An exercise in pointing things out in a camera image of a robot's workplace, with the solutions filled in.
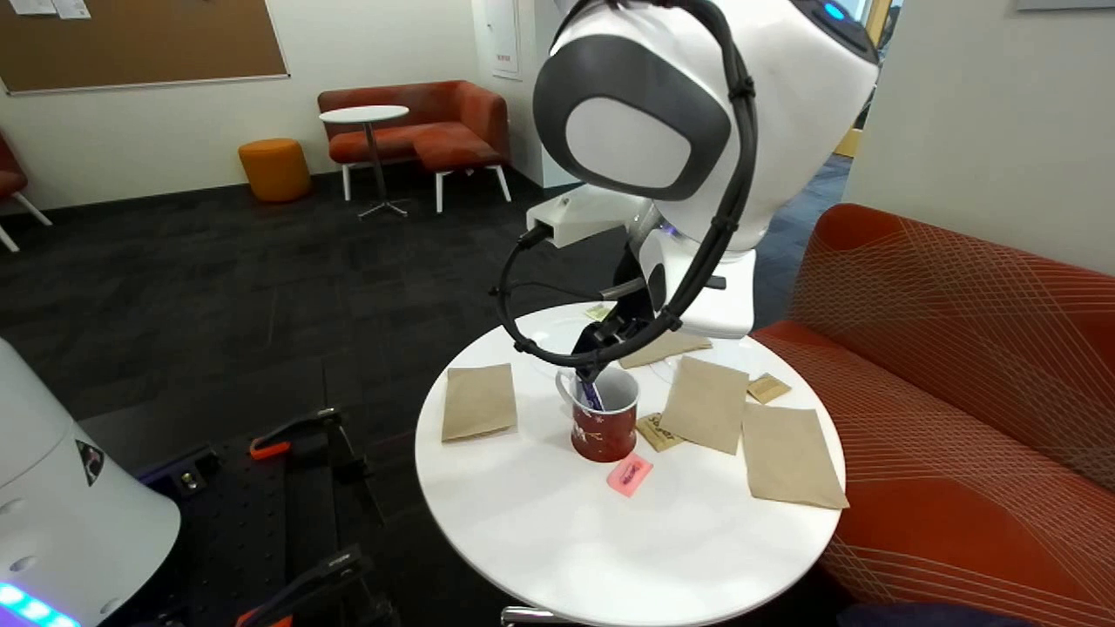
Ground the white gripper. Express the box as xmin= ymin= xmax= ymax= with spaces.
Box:
xmin=526 ymin=184 xmax=763 ymax=377

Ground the blue marker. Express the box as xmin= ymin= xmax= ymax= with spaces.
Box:
xmin=576 ymin=373 xmax=604 ymax=410

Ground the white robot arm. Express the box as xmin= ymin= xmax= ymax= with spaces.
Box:
xmin=523 ymin=0 xmax=877 ymax=373

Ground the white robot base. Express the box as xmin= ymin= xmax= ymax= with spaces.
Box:
xmin=0 ymin=340 xmax=182 ymax=627

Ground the brown napkin at back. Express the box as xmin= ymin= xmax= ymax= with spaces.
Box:
xmin=620 ymin=332 xmax=712 ymax=369

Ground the brown napkin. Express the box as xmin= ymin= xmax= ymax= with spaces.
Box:
xmin=620 ymin=332 xmax=712 ymax=369
xmin=441 ymin=367 xmax=517 ymax=443
xmin=743 ymin=405 xmax=847 ymax=507
xmin=662 ymin=358 xmax=748 ymax=454

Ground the red ceramic mug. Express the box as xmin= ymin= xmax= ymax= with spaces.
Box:
xmin=554 ymin=367 xmax=639 ymax=464

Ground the brown napkin middle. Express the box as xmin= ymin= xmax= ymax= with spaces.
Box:
xmin=662 ymin=358 xmax=748 ymax=454

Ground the small tan packet near mug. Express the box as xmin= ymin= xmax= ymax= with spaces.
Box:
xmin=639 ymin=416 xmax=680 ymax=454

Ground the small tan packet right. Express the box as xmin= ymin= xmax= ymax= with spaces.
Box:
xmin=745 ymin=373 xmax=786 ymax=405

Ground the pink sticky note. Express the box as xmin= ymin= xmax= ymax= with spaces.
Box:
xmin=605 ymin=454 xmax=653 ymax=493

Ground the brown napkin far left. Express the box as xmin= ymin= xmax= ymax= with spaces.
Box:
xmin=441 ymin=367 xmax=517 ymax=443

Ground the brown napkin right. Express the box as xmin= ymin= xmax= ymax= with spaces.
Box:
xmin=743 ymin=405 xmax=847 ymax=507

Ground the red sofa in background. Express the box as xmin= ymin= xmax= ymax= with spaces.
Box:
xmin=317 ymin=81 xmax=513 ymax=200

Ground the small round white side table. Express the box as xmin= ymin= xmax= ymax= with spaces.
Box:
xmin=319 ymin=103 xmax=408 ymax=220

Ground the orange sofa near table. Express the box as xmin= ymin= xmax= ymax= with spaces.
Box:
xmin=756 ymin=204 xmax=1115 ymax=627

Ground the orange round ottoman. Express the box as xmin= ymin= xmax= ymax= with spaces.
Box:
xmin=236 ymin=138 xmax=311 ymax=202

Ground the black cart with clamps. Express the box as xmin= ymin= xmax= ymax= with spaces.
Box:
xmin=83 ymin=367 xmax=401 ymax=627

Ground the cork bulletin board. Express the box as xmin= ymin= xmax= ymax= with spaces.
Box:
xmin=0 ymin=0 xmax=285 ymax=90

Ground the red chair at left edge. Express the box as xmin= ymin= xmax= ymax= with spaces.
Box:
xmin=0 ymin=131 xmax=52 ymax=254

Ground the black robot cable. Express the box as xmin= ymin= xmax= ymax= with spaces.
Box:
xmin=496 ymin=0 xmax=761 ymax=377

